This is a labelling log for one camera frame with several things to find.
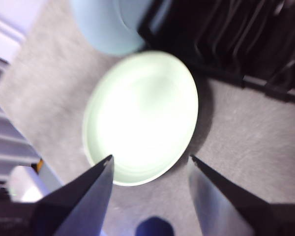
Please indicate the white rounded object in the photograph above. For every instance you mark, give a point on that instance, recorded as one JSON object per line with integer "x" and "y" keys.
{"x": 24, "y": 184}

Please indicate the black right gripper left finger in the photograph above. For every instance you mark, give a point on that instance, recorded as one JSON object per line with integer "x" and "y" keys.
{"x": 83, "y": 206}

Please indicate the black plate rack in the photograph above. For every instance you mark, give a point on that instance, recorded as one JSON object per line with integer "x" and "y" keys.
{"x": 236, "y": 37}

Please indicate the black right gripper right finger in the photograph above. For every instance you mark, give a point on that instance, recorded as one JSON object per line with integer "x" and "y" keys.
{"x": 231, "y": 211}

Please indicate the pale green plate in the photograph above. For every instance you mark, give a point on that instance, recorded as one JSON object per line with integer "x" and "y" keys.
{"x": 142, "y": 115}

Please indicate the dark blue object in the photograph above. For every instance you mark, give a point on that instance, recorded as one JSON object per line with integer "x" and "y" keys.
{"x": 155, "y": 227}

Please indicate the light blue plate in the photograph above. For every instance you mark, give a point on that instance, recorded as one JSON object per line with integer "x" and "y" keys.
{"x": 105, "y": 29}

